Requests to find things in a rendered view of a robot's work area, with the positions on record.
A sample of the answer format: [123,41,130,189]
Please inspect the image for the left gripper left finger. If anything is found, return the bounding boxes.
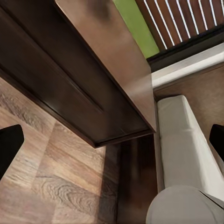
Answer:
[0,124,24,180]

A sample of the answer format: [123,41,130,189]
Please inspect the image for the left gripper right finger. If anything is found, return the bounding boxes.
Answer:
[209,124,224,162]

